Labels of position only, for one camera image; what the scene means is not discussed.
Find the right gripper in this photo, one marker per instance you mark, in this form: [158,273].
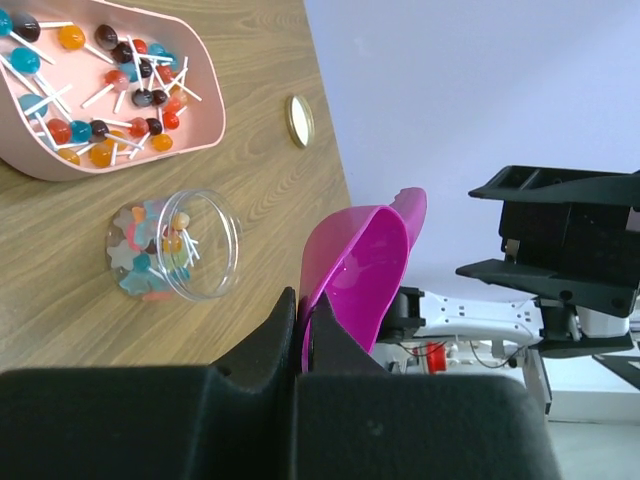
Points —
[567,242]

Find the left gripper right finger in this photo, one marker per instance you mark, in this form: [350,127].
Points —
[356,421]

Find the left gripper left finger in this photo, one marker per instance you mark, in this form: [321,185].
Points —
[225,420]

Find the magenta plastic scoop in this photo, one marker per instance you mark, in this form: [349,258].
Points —
[357,257]

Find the clear plastic cup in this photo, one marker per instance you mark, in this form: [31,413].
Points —
[184,245]

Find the pink tray of lollipops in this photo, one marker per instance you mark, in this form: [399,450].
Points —
[80,74]

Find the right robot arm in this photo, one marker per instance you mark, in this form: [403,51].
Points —
[438,321]

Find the white round lid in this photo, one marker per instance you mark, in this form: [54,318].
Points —
[300,121]

